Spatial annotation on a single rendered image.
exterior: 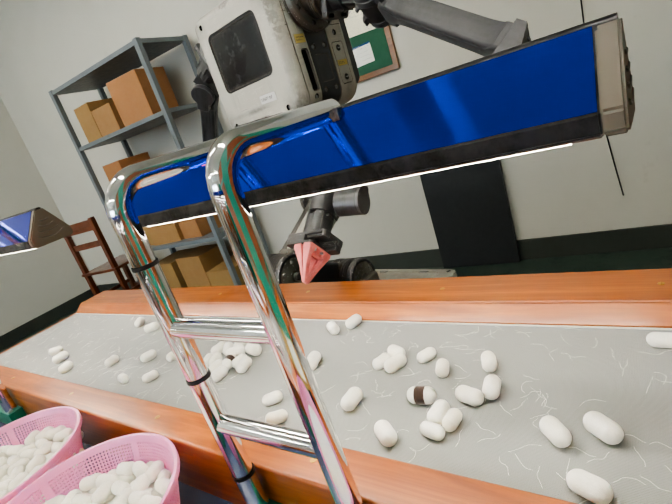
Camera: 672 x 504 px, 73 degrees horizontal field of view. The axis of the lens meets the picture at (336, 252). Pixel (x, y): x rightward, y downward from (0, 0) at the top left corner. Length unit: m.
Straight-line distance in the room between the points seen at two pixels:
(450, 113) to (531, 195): 2.28
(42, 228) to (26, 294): 4.38
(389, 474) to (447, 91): 0.36
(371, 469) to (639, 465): 0.24
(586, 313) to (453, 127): 0.41
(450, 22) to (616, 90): 0.68
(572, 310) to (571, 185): 1.93
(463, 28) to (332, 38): 0.46
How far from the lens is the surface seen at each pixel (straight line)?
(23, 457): 0.98
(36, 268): 5.48
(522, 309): 0.73
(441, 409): 0.57
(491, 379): 0.59
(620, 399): 0.59
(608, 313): 0.71
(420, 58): 2.65
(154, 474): 0.72
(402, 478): 0.50
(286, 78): 1.20
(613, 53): 0.36
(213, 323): 0.43
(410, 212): 2.86
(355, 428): 0.61
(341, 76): 1.32
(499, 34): 0.94
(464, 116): 0.37
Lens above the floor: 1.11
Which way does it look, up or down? 17 degrees down
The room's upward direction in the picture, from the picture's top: 19 degrees counter-clockwise
